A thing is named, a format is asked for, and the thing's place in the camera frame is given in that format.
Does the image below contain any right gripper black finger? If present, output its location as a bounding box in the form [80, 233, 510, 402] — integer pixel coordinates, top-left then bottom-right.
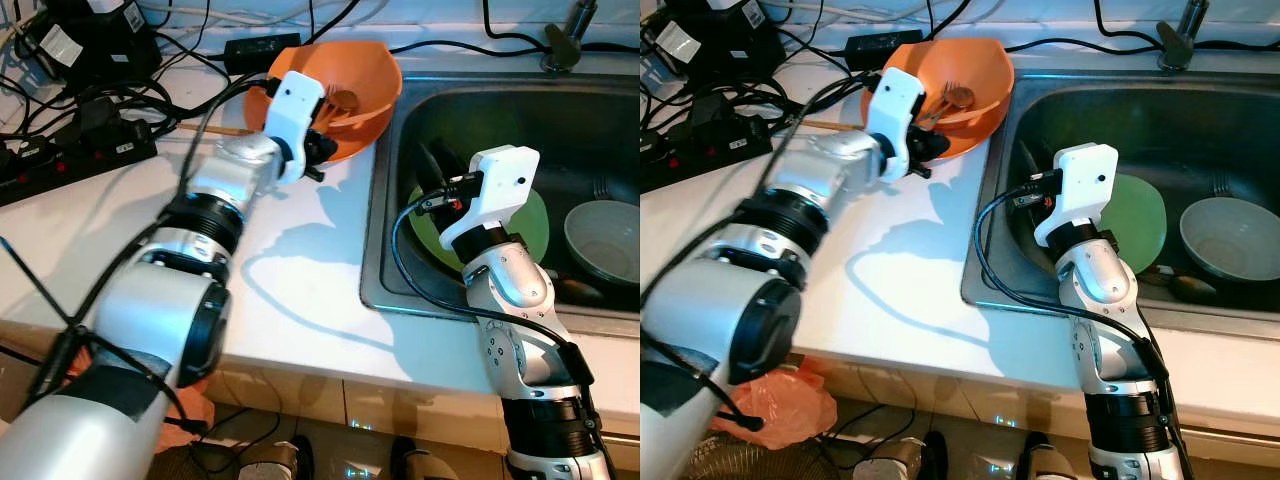
[415, 140, 453, 193]
[1015, 140, 1046, 183]

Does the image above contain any stainless steel sink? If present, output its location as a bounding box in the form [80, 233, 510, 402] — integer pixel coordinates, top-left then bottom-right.
[360, 70, 641, 321]
[962, 68, 1280, 341]

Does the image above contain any green plate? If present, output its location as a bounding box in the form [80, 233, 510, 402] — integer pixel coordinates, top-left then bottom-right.
[1095, 172, 1168, 276]
[408, 185, 551, 276]

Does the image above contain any black power adapter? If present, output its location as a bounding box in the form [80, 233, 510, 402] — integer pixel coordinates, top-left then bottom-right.
[846, 30, 925, 63]
[222, 33, 303, 73]

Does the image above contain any grey bowl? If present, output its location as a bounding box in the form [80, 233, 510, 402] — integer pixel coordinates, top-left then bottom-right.
[1178, 196, 1280, 283]
[563, 200, 641, 286]

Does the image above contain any dark spoon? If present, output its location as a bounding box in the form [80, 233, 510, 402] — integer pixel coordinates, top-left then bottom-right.
[555, 275, 611, 306]
[1165, 270, 1223, 303]

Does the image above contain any black power strip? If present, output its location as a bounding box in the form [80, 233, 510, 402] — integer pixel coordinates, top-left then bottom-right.
[640, 120, 773, 193]
[0, 130, 159, 208]

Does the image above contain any black device with label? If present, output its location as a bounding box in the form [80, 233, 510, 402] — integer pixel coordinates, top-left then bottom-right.
[650, 0, 771, 86]
[25, 0, 161, 91]

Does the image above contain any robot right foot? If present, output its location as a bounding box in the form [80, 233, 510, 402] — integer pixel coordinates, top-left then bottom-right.
[1015, 432, 1081, 480]
[390, 435, 461, 480]

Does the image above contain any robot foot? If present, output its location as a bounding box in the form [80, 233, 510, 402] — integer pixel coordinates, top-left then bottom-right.
[390, 435, 461, 480]
[1015, 432, 1081, 480]
[238, 435, 316, 480]
[865, 432, 949, 480]

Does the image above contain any orange plastic bag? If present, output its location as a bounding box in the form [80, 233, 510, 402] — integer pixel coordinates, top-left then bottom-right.
[60, 345, 216, 456]
[712, 365, 839, 451]

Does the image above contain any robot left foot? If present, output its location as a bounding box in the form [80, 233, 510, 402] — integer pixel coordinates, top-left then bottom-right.
[238, 435, 316, 480]
[865, 432, 949, 480]

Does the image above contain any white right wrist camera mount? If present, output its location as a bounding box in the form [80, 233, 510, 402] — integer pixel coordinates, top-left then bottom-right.
[1033, 143, 1119, 249]
[440, 145, 541, 251]

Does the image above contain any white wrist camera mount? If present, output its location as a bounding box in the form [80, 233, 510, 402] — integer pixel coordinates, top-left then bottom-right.
[440, 145, 541, 251]
[865, 70, 926, 183]
[1033, 143, 1119, 249]
[262, 70, 326, 186]

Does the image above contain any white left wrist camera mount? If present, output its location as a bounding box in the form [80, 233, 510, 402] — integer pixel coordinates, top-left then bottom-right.
[262, 70, 326, 186]
[865, 70, 926, 183]

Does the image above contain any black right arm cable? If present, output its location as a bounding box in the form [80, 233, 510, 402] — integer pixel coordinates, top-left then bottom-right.
[972, 190, 1191, 421]
[392, 195, 601, 441]

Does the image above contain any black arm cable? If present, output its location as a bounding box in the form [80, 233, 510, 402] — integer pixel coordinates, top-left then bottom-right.
[972, 190, 1191, 421]
[0, 78, 273, 431]
[640, 75, 876, 431]
[392, 195, 601, 441]

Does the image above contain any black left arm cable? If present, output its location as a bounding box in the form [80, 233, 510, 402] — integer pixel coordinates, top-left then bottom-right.
[0, 78, 273, 431]
[640, 75, 876, 431]

